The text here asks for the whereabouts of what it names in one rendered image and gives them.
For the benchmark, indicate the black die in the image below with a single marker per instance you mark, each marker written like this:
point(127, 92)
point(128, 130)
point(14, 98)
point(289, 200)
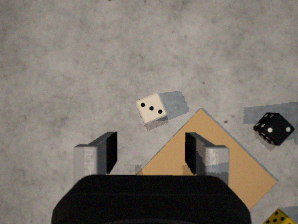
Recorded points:
point(273, 128)

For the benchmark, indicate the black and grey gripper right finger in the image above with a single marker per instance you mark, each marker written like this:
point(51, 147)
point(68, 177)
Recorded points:
point(204, 158)

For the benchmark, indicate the tan mat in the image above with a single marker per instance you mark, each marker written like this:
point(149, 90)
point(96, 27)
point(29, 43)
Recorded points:
point(247, 179)

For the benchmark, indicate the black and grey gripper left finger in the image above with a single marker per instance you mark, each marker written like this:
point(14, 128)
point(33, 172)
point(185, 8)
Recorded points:
point(95, 158)

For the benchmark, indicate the white die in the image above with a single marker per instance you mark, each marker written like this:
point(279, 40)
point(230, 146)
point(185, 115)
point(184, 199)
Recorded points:
point(151, 108)

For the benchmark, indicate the yellow die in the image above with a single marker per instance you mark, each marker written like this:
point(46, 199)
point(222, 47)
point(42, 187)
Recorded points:
point(279, 217)

